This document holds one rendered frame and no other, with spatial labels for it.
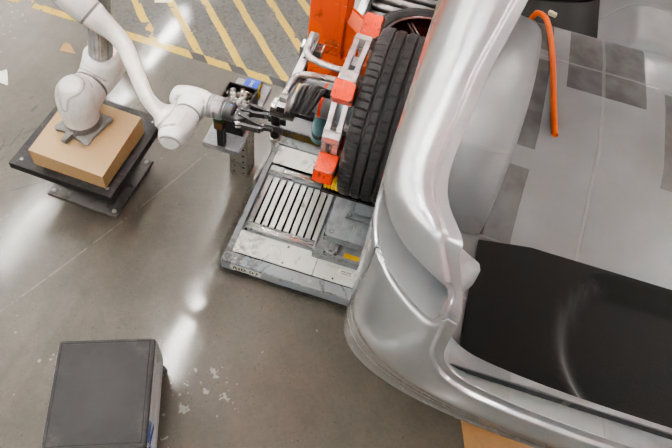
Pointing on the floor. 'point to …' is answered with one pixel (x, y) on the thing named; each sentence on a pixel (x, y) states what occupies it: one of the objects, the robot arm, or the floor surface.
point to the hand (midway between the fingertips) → (275, 124)
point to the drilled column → (243, 158)
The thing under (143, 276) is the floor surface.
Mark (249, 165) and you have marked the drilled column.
